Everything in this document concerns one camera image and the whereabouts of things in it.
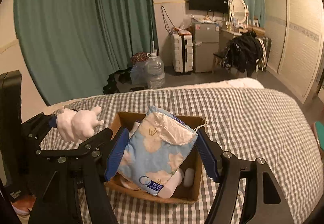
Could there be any white glove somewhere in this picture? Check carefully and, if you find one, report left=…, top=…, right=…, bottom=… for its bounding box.
left=56, top=106, right=104, bottom=143

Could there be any vanity desk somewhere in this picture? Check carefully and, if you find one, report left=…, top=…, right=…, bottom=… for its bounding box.
left=218, top=25, right=265, bottom=52

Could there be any silver mini fridge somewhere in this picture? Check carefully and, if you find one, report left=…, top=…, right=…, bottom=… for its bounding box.
left=192, top=23, right=220, bottom=73

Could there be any black clothes pile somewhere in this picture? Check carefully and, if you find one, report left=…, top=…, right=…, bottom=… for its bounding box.
left=221, top=31, right=268, bottom=77

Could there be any white louvered wardrobe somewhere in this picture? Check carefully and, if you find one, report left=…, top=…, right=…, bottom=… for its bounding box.
left=264, top=0, right=323, bottom=103

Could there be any grey checkered bed blanket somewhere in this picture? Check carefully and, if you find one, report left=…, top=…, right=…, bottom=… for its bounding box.
left=40, top=87, right=320, bottom=224

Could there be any wooden chair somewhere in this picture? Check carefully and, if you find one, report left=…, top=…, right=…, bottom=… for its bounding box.
left=211, top=51, right=225, bottom=74

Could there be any white plastic jar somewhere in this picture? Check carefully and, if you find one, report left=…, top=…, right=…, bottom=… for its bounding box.
left=183, top=168, right=195, bottom=188

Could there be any brown cardboard box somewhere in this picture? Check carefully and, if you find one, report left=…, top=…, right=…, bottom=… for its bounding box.
left=105, top=111, right=203, bottom=204

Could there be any clear water jug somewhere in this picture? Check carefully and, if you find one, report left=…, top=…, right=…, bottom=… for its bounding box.
left=130, top=61, right=146, bottom=85
left=144, top=53, right=165, bottom=89

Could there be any white oval vanity mirror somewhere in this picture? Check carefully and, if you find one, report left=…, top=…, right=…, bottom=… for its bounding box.
left=230, top=0, right=249, bottom=24

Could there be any white suitcase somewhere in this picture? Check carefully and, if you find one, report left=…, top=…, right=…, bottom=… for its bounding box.
left=171, top=33, right=193, bottom=74

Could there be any green curtain left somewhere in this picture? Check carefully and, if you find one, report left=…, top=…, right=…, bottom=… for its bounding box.
left=14, top=0, right=158, bottom=105

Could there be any blue floral tissue pack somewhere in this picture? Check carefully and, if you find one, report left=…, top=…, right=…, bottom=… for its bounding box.
left=118, top=105, right=198, bottom=196

